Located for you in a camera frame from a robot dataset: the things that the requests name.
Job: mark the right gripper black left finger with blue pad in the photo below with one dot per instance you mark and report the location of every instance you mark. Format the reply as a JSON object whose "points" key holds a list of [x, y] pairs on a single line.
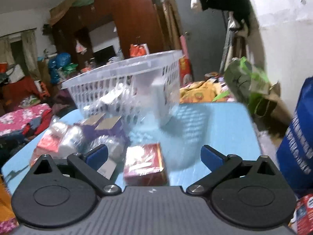
{"points": [[85, 167]]}

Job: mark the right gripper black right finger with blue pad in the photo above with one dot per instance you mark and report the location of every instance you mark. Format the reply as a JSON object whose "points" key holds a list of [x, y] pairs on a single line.
{"points": [[222, 168]]}

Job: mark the red cigarette box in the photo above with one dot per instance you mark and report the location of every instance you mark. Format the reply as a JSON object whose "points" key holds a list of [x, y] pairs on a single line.
{"points": [[145, 166]]}

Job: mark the white tissue roll wrapped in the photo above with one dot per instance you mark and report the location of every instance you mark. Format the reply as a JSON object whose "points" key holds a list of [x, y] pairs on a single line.
{"points": [[73, 141]]}

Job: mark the red white tissue pack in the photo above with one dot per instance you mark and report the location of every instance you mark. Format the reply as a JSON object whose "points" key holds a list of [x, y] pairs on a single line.
{"points": [[50, 142]]}

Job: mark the purple open-top box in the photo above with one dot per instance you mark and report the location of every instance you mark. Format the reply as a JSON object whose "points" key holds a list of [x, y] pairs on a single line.
{"points": [[88, 125], [111, 127]]}

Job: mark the blue non-woven shopping bag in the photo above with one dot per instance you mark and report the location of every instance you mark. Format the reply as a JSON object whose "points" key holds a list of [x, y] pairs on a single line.
{"points": [[294, 154]]}

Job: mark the brown paper bag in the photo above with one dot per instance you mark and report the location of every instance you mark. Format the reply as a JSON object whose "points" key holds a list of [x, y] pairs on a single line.
{"points": [[272, 106]]}

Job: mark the pink floral blanket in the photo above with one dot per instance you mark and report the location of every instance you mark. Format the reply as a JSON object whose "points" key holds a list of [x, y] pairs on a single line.
{"points": [[17, 120]]}

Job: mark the green white plastic bag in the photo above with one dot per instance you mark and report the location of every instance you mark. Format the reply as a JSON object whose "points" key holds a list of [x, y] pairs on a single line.
{"points": [[244, 79]]}

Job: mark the white plastic mesh basket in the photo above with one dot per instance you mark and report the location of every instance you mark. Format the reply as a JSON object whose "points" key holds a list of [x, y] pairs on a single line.
{"points": [[143, 91]]}

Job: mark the blue plastic sacks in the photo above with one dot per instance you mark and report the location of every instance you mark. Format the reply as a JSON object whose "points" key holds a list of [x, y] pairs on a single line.
{"points": [[56, 66]]}

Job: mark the red orange gift bag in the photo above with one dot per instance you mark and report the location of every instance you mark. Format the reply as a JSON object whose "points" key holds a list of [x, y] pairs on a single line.
{"points": [[139, 50]]}

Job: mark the dark red wooden wardrobe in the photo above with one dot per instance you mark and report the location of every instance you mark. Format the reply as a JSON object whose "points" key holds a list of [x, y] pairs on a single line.
{"points": [[137, 22]]}

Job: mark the grey metal door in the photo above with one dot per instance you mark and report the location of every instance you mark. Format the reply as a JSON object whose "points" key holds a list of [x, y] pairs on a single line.
{"points": [[205, 34]]}

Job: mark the beige window curtain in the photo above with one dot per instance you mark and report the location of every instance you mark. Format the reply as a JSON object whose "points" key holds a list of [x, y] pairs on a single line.
{"points": [[30, 53]]}

